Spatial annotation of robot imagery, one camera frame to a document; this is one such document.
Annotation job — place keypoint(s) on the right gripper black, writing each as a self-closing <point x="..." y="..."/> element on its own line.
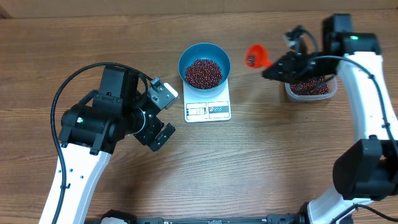
<point x="286" y="73"/>

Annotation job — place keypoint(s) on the red beans in bowl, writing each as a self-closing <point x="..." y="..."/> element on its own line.
<point x="203" y="74"/>

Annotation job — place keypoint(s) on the orange scoop with blue handle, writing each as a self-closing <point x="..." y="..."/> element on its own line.
<point x="257" y="56"/>

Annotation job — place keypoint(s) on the red beans in container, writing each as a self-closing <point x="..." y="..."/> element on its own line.
<point x="315" y="86"/>

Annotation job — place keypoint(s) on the blue metal bowl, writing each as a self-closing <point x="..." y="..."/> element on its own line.
<point x="204" y="51"/>

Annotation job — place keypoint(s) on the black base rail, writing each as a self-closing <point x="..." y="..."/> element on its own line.
<point x="116" y="216"/>

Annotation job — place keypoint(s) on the white digital kitchen scale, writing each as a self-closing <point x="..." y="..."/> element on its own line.
<point x="207" y="106"/>

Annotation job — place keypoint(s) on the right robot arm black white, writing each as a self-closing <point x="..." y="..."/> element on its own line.
<point x="367" y="171"/>

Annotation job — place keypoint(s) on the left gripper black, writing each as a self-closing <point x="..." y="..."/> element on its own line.
<point x="156" y="126"/>

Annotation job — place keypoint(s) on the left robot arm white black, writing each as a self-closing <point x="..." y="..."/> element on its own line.
<point x="126" y="103"/>

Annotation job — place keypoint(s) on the clear plastic food container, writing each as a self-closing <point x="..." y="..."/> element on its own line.
<point x="333" y="86"/>

